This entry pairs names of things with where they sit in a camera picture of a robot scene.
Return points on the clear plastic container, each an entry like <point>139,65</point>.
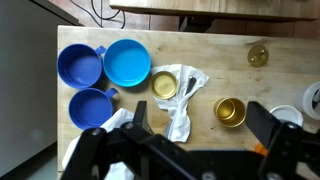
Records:
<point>311,100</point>

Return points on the light blue plastic bowl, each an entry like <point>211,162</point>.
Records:
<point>126,63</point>

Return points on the small gold metal tin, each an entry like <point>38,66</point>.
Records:
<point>164,85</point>

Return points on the gold lid with knob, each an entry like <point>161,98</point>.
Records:
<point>258,56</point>

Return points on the white paper bag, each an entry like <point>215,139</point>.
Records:
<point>116,120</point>

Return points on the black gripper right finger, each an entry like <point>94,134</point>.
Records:
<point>261,123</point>

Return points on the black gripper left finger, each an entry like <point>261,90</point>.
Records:
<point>140,115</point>

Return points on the dark blue plastic cup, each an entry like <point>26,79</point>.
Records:
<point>80,66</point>
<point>90,108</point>

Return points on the wooden side table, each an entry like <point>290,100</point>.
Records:
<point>200,8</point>

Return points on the gold yellow metal cup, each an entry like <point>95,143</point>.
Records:
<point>230,113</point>

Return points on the white crumpled cloth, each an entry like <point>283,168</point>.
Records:
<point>180,123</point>

